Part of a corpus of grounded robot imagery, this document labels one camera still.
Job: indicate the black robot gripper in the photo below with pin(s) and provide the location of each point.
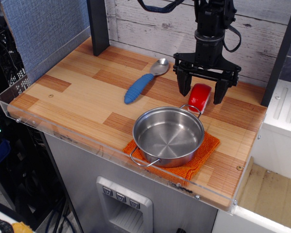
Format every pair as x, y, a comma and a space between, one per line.
206, 62

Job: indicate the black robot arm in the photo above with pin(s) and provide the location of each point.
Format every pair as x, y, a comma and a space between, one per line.
213, 18

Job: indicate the silver metal pot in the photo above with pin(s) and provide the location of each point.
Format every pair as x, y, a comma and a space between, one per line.
167, 136

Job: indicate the orange knitted cloth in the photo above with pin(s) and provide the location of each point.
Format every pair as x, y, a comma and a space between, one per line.
189, 169

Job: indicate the clear acrylic table guard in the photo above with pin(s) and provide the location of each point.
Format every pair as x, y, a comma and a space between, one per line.
79, 104

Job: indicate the white toy sink counter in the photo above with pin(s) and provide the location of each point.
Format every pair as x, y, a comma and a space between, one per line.
265, 190

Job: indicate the grey toy fridge dispenser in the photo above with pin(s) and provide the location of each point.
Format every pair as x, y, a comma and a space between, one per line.
125, 210

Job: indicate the blue fabric panel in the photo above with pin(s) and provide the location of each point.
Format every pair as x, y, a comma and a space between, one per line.
46, 31

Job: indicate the blue handled metal spoon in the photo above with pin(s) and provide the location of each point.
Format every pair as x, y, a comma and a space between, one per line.
160, 67

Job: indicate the black vertical post right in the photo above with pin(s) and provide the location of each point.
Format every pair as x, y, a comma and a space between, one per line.
280, 60

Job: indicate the black vertical post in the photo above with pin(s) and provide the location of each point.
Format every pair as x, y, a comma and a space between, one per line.
98, 26
280, 60

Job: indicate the black vertical post left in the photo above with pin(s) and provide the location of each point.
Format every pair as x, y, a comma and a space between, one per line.
98, 26

